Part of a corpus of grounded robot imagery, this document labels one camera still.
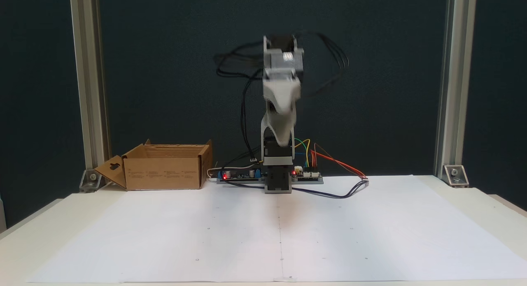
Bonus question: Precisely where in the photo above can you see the motor controller circuit board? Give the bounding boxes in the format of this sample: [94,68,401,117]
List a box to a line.
[291,166,323,180]

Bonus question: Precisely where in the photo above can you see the black cable with white connector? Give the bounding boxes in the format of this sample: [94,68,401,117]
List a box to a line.
[222,178,369,199]

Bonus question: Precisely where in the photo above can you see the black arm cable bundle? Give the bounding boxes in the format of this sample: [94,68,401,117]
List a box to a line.
[214,31,350,163]

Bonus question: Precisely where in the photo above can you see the orange red wires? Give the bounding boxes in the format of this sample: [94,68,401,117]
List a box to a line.
[312,143,368,179]

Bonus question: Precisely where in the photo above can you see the white usb cable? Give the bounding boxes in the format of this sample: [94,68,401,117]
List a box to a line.
[207,165,256,179]

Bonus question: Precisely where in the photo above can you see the grey board mounting plate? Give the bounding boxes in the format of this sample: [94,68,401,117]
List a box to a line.
[216,177,324,185]

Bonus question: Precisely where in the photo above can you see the aluminium profile post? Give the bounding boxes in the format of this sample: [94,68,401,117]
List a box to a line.
[69,0,111,171]
[434,0,478,176]

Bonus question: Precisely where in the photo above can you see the white paper sheet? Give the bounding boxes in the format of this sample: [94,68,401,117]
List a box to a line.
[26,175,527,283]

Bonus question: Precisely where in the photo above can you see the blue power circuit board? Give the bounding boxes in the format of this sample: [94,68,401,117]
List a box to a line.
[217,167,265,182]

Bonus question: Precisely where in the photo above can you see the brown cardboard box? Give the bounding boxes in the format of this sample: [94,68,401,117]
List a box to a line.
[94,139,214,191]

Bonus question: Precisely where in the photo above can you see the metal corner bracket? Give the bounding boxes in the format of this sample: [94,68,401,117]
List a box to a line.
[442,165,470,188]
[79,169,103,193]

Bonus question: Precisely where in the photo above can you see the coloured jumper wires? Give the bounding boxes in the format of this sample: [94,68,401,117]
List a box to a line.
[293,138,311,168]

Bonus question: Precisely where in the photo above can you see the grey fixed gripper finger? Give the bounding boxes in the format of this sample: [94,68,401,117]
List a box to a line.
[263,82,302,149]

